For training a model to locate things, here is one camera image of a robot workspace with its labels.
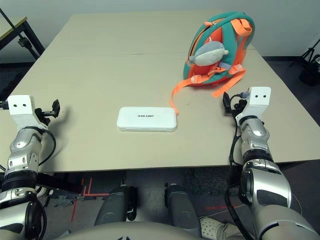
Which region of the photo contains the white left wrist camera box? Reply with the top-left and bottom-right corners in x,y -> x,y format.
6,94 -> 51,131

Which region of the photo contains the thin black pole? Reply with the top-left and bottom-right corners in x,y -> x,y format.
0,7 -> 28,48

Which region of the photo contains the beige robot torso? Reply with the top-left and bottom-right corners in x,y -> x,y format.
66,221 -> 201,240

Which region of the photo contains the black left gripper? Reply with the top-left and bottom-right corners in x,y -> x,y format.
34,99 -> 62,126

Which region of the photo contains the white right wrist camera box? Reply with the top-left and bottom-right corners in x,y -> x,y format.
236,86 -> 273,123

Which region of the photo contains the black tripod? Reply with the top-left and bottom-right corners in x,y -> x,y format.
288,37 -> 320,86

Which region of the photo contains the black table frame beam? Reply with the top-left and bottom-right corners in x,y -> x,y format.
34,172 -> 83,198

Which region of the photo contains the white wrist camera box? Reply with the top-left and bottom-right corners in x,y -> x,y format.
6,94 -> 51,131
236,86 -> 273,123

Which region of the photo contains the grey right robot leg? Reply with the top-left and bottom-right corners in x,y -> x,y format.
164,183 -> 202,238

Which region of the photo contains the teal and orange backpack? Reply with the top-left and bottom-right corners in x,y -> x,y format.
169,10 -> 256,116

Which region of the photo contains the grey plush fish keychain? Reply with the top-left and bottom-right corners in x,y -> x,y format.
188,40 -> 230,67

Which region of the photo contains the side table with black frame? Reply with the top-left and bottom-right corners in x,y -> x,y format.
0,16 -> 46,61

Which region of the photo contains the grey robot leg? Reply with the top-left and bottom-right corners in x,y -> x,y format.
94,186 -> 138,227
164,183 -> 202,238

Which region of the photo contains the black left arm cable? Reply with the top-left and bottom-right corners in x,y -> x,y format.
0,101 -> 57,167

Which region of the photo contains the grey carpet scrap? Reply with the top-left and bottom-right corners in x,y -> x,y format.
49,196 -> 85,208

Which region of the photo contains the grey left robot leg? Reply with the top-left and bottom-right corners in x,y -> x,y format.
94,186 -> 138,227

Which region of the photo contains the white perforated shoe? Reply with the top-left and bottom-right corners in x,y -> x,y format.
199,216 -> 256,240

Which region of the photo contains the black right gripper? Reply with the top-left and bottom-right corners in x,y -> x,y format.
222,91 -> 249,119

